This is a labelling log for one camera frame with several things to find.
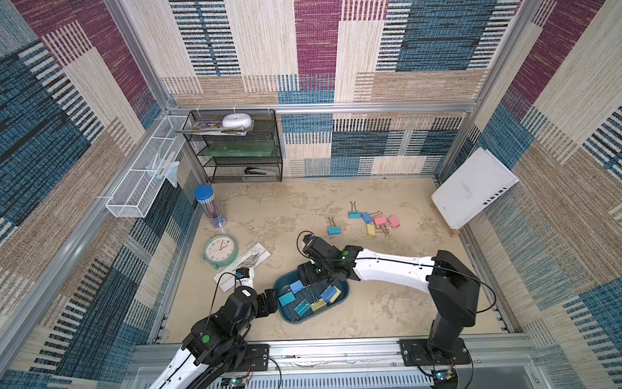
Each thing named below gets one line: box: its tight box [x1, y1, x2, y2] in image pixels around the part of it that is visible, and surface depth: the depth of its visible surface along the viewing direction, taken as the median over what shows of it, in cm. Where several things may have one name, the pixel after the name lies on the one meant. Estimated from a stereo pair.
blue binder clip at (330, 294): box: [320, 284, 342, 304], surface depth 84 cm
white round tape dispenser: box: [221, 112, 252, 131], surface depth 91 cm
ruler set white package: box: [213, 242, 272, 293], surface depth 96 cm
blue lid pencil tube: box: [193, 184, 228, 228], surface depth 96 cm
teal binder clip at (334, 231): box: [327, 225, 343, 236], surface depth 104 cm
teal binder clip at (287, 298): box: [277, 288, 296, 308], surface depth 85 cm
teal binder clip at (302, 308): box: [293, 299, 311, 317], surface depth 83 cm
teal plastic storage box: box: [273, 269, 351, 325], surface depth 85 cm
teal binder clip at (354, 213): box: [348, 200, 363, 219], surface depth 110 cm
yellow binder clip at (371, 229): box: [366, 223, 376, 237], surface depth 103 cm
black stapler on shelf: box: [242, 166, 277, 177], surface depth 112 cm
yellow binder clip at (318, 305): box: [311, 298, 328, 314], surface depth 84 cm
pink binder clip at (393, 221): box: [386, 215, 401, 228], surface depth 107 cm
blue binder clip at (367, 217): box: [361, 210, 384, 225], surface depth 107 cm
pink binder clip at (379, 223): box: [373, 216, 391, 239], surface depth 104 cm
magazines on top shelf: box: [175, 119, 255, 137], surface depth 82 cm
